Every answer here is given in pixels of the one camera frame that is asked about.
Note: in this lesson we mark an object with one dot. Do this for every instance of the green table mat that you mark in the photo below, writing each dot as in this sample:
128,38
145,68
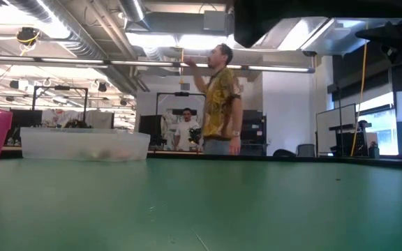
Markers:
201,195

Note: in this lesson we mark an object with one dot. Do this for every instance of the black bag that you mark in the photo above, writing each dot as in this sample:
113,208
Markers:
284,153

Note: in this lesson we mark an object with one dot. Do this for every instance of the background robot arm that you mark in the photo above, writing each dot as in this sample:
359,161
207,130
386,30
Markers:
194,134

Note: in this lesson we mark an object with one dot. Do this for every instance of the clear plastic bin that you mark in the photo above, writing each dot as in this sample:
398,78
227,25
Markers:
82,143

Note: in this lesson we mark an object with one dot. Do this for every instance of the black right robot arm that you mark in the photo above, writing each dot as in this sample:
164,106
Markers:
344,8

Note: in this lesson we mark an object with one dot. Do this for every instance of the person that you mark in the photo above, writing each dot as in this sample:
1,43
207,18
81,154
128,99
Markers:
183,132
222,104

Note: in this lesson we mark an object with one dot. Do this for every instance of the whiteboard on stand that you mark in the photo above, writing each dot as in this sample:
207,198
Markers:
335,118

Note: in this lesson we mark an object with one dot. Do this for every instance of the black monitor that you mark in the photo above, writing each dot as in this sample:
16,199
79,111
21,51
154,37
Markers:
26,118
150,129

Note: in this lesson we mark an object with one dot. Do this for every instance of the black gantry frame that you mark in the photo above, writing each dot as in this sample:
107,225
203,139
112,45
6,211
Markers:
61,87
181,93

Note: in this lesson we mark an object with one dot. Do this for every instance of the background work table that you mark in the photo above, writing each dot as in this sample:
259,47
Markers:
173,152

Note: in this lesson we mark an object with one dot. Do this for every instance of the grey chair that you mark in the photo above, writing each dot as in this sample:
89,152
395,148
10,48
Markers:
305,150

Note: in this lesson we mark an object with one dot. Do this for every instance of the black equipment rack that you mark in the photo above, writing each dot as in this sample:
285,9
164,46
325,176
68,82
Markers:
255,130

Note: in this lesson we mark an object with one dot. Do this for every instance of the long ceiling light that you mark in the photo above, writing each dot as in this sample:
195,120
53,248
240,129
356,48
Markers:
82,61

